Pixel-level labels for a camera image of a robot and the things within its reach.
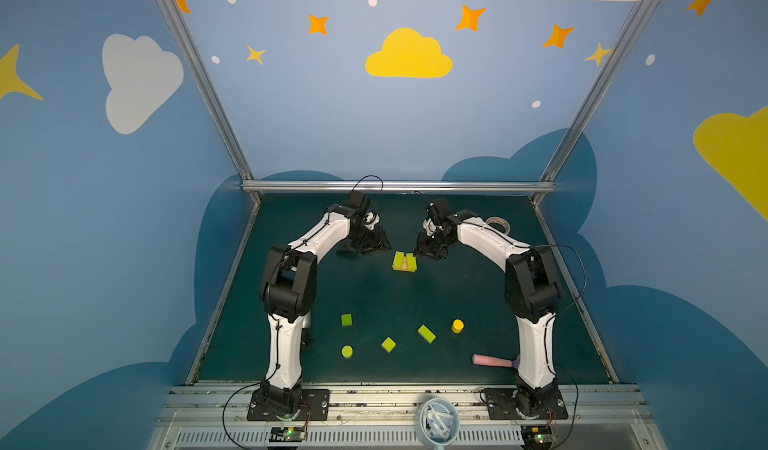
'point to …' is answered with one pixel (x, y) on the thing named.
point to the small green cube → (346, 320)
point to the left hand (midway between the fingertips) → (389, 247)
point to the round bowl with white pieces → (437, 422)
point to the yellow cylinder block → (457, 326)
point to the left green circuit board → (287, 434)
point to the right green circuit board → (538, 434)
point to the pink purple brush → (495, 361)
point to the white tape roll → (497, 219)
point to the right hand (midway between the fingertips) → (419, 251)
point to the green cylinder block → (347, 351)
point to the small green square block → (388, 344)
